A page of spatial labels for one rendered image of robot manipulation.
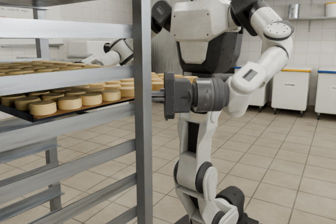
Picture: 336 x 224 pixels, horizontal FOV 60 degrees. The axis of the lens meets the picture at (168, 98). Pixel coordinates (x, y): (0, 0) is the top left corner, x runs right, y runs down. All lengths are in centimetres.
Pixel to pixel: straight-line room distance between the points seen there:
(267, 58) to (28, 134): 63
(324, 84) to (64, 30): 456
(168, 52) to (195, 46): 413
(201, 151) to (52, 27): 92
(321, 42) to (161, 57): 273
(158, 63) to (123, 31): 481
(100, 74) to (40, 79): 13
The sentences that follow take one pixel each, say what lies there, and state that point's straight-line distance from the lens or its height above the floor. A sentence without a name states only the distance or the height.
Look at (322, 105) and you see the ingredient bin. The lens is 497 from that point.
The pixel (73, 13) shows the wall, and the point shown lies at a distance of 554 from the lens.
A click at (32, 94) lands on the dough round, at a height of 109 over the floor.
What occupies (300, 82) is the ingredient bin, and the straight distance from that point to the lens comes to 494.
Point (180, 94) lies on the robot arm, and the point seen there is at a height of 108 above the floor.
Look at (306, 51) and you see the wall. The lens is 556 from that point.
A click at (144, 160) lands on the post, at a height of 93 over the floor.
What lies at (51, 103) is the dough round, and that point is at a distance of 61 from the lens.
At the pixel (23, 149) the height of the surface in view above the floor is 87.
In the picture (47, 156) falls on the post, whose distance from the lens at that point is 111.
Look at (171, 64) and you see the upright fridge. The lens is 533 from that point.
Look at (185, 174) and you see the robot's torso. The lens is 135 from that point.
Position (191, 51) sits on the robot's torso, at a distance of 124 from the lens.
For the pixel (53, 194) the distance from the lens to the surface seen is 115.
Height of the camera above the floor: 121
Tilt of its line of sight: 11 degrees down
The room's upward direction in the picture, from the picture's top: straight up
